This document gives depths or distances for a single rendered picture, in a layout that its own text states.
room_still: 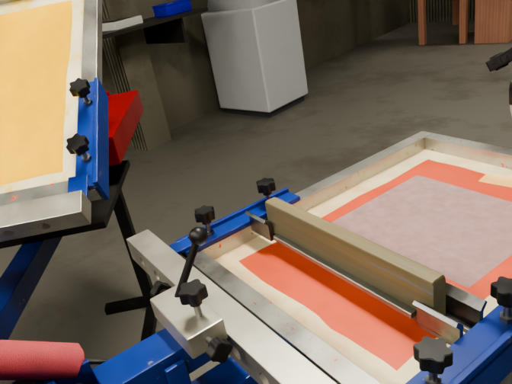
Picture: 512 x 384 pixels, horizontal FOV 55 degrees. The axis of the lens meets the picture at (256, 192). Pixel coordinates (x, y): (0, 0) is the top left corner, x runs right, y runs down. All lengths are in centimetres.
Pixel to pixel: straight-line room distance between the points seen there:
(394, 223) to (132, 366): 61
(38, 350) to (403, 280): 52
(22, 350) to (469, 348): 58
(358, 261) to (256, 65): 421
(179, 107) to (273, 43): 122
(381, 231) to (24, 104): 89
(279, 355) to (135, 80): 424
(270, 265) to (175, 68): 448
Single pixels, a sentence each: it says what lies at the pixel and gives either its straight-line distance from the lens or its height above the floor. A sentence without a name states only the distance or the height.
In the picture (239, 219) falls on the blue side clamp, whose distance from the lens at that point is 107.
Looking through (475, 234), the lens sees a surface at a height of 96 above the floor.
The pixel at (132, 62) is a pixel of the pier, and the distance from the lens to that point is 476.
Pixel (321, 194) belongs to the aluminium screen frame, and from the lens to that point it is 117.
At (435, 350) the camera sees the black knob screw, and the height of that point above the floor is 106.
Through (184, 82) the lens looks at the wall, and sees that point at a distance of 543.
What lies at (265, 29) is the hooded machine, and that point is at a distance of 495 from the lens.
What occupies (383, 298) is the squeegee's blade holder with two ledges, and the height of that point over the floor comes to 99.
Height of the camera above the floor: 151
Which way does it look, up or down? 25 degrees down
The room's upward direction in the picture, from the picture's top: 11 degrees counter-clockwise
